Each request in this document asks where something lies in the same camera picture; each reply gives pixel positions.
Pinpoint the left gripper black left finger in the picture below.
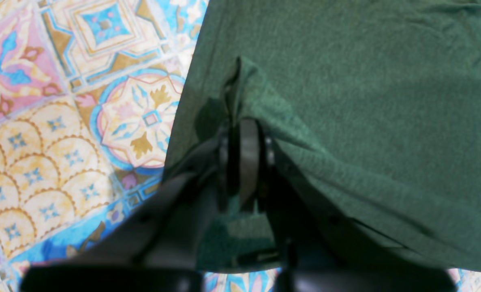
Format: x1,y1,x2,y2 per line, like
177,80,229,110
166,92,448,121
20,122,238,292

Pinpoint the green long-sleeve T-shirt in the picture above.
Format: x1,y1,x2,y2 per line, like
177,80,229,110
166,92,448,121
163,0,481,272

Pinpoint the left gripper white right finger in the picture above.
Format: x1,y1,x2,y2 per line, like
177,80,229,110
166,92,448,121
240,118,457,292

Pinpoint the colourful patterned tablecloth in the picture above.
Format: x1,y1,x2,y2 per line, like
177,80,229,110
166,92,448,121
0,0,481,292

